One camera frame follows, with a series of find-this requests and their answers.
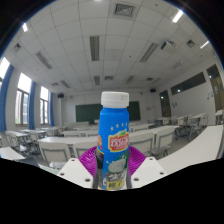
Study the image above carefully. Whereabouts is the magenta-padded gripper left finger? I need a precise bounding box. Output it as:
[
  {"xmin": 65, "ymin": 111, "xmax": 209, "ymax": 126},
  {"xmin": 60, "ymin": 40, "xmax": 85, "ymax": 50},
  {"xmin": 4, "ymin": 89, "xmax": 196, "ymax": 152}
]
[{"xmin": 57, "ymin": 145, "xmax": 100, "ymax": 190}]

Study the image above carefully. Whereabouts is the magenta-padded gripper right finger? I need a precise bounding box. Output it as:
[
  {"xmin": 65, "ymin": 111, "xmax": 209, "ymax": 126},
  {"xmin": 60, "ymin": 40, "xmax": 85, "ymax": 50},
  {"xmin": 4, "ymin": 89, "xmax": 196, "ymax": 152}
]
[{"xmin": 127, "ymin": 145, "xmax": 168, "ymax": 189}]

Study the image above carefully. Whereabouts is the blue drink bottle white cap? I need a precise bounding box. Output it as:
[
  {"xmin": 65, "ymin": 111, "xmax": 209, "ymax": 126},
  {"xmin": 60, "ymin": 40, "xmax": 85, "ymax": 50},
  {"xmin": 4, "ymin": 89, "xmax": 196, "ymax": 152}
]
[{"xmin": 94, "ymin": 91, "xmax": 132, "ymax": 191}]

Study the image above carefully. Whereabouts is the group of white chairs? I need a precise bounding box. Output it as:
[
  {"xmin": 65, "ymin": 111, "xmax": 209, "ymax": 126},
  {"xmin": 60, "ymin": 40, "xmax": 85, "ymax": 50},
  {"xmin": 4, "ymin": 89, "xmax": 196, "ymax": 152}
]
[{"xmin": 4, "ymin": 113, "xmax": 212, "ymax": 168}]

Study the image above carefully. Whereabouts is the group of white desks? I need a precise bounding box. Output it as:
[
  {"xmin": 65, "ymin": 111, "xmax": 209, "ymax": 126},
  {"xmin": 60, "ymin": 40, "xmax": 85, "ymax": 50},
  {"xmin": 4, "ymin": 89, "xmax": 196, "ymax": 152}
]
[{"xmin": 0, "ymin": 111, "xmax": 224, "ymax": 162}]

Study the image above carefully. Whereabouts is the green chalkboard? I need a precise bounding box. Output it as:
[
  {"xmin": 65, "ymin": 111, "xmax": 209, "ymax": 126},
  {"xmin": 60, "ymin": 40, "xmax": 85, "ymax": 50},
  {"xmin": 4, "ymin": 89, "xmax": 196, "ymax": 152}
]
[{"xmin": 75, "ymin": 101, "xmax": 141, "ymax": 124}]

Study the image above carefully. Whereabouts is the blue curtain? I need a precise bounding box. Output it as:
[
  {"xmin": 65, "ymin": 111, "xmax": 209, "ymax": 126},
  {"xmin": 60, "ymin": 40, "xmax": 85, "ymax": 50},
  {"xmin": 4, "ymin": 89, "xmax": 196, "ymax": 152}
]
[
  {"xmin": 28, "ymin": 81, "xmax": 37, "ymax": 130},
  {"xmin": 49, "ymin": 92, "xmax": 55, "ymax": 127},
  {"xmin": 0, "ymin": 64, "xmax": 15, "ymax": 133}
]

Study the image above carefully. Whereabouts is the dark door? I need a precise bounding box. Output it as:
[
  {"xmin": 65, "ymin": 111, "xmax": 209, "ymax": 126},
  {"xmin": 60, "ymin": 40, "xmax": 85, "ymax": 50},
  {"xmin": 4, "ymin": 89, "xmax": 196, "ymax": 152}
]
[
  {"xmin": 205, "ymin": 64, "xmax": 224, "ymax": 113},
  {"xmin": 159, "ymin": 89, "xmax": 172, "ymax": 118}
]

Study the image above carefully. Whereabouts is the bright window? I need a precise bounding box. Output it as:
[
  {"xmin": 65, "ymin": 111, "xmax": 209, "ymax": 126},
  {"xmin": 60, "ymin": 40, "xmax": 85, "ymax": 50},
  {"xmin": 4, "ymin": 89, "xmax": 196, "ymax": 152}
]
[
  {"xmin": 0, "ymin": 56, "xmax": 11, "ymax": 82},
  {"xmin": 14, "ymin": 72, "xmax": 33, "ymax": 126},
  {"xmin": 39, "ymin": 85, "xmax": 50, "ymax": 125}
]

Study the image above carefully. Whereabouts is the group of ceiling lights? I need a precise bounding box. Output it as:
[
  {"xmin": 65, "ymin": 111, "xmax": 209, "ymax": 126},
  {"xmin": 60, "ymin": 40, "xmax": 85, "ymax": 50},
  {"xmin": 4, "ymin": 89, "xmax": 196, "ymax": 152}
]
[{"xmin": 21, "ymin": 9, "xmax": 211, "ymax": 86}]

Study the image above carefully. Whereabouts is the dark high wall window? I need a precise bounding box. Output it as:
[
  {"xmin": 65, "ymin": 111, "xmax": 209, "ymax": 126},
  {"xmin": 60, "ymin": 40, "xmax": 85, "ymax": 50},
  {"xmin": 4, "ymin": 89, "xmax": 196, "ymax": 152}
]
[{"xmin": 170, "ymin": 71, "xmax": 207, "ymax": 96}]

